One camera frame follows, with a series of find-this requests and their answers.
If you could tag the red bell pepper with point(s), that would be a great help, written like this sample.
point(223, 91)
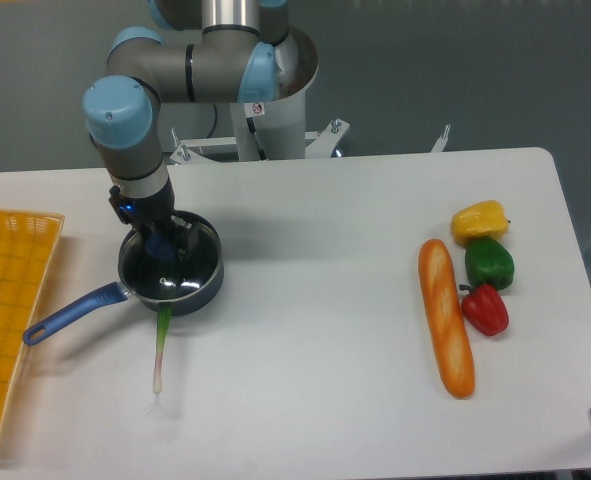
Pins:
point(484, 308)

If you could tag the orange baguette loaf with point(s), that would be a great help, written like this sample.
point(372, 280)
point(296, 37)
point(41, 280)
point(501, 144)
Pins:
point(449, 337)

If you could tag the green bell pepper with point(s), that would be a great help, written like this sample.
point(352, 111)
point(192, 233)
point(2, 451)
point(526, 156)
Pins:
point(487, 261)

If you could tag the glass lid with blue knob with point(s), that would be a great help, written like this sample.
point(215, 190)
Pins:
point(186, 271)

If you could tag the green spring onion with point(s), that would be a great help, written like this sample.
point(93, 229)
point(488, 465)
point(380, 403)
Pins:
point(162, 340)

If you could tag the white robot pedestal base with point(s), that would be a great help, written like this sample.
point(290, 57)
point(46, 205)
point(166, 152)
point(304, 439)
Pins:
point(273, 130)

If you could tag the yellow woven basket tray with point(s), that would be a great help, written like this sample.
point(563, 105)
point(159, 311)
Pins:
point(28, 241)

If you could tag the dark pot with blue handle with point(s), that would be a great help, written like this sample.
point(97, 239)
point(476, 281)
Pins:
point(108, 294)

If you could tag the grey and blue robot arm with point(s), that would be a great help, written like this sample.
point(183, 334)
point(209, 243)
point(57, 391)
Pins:
point(235, 62)

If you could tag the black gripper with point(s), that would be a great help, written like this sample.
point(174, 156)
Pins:
point(154, 212)

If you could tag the yellow bell pepper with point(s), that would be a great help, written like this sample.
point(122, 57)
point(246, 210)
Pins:
point(482, 219)

